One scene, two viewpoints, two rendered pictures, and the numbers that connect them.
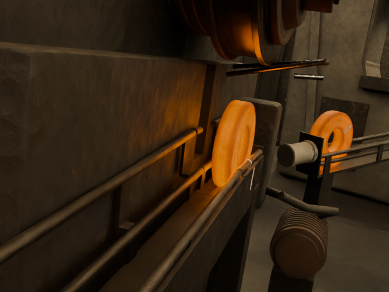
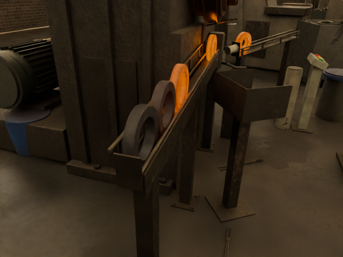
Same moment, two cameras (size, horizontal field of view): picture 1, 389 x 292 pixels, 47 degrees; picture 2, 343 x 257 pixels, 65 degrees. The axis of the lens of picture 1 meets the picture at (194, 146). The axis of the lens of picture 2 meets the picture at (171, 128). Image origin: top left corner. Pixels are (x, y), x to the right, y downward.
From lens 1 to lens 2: 0.96 m
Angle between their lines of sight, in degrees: 15
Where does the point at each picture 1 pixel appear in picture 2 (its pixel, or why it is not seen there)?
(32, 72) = (181, 37)
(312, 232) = not seen: hidden behind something
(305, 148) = (234, 47)
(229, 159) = (211, 52)
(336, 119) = (244, 35)
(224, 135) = (209, 45)
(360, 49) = not seen: outside the picture
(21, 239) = not seen: hidden behind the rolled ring
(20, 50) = (179, 33)
